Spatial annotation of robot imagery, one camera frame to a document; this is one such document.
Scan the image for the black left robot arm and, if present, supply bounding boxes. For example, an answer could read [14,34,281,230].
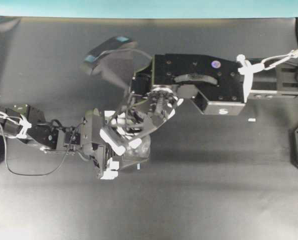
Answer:
[0,104,123,180]

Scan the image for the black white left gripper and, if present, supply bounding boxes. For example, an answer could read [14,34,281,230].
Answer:
[80,108,126,180]

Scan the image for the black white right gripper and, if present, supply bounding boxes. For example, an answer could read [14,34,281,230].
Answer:
[125,67,184,148]

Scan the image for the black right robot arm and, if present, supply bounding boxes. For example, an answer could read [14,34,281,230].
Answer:
[120,54,298,139]

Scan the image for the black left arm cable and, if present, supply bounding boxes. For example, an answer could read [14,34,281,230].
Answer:
[0,119,75,176]

